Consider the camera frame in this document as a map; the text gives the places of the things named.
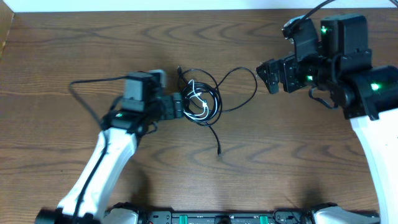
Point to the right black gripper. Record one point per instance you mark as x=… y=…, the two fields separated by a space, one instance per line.
x=287 y=65

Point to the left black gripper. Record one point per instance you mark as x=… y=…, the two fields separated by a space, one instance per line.
x=176 y=105

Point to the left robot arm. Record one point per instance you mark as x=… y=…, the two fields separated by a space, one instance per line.
x=143 y=104

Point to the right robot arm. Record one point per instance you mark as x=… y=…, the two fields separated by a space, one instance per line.
x=336 y=58

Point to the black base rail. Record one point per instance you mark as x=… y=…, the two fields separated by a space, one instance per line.
x=217 y=217

